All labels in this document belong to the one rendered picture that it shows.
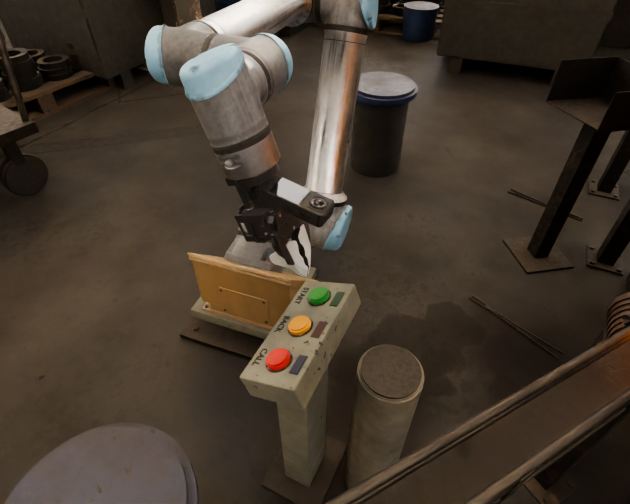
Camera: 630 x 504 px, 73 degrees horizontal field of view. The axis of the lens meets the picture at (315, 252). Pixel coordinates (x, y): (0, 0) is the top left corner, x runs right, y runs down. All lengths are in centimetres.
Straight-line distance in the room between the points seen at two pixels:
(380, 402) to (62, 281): 142
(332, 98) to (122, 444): 93
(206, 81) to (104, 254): 142
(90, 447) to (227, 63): 68
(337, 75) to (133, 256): 112
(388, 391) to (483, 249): 121
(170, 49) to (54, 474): 73
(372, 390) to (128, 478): 44
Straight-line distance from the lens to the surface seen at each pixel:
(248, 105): 62
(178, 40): 78
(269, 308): 127
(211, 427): 135
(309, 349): 70
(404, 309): 158
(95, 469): 90
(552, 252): 200
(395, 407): 80
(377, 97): 201
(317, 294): 78
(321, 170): 125
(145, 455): 88
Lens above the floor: 120
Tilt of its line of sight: 43 degrees down
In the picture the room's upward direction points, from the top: straight up
